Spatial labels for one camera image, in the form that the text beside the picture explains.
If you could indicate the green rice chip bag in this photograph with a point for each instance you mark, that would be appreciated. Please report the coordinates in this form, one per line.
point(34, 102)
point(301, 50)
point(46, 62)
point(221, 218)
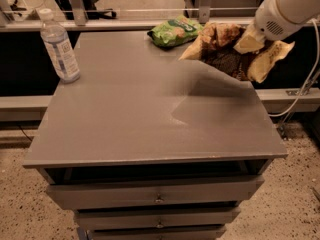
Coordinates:
point(175, 32)

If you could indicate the bottom grey drawer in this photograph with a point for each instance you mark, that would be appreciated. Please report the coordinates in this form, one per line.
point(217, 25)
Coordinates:
point(206, 232)

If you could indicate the clear plastic water bottle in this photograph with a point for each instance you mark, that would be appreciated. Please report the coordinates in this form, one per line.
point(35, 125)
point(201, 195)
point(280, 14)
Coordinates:
point(59, 48)

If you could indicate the grey drawer cabinet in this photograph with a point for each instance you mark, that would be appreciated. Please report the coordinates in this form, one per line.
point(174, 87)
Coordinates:
point(139, 113)

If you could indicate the grey drawer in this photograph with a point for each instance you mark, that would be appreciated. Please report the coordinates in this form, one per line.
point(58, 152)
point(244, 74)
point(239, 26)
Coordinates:
point(149, 193)
point(206, 232)
point(157, 218)

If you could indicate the top grey drawer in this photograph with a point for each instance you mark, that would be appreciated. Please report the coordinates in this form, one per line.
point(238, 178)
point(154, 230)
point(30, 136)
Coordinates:
point(149, 193)

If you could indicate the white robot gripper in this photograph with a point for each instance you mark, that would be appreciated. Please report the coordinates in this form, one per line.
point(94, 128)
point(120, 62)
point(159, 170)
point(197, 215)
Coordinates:
point(266, 21)

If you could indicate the brown chip bag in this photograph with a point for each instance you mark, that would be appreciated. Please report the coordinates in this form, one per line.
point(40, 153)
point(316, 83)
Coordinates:
point(214, 46)

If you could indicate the middle grey drawer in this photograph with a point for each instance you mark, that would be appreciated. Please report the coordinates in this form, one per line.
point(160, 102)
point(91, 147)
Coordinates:
point(157, 218)

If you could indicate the grey metal railing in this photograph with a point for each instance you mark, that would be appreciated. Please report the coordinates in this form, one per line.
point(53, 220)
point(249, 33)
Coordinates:
point(21, 15)

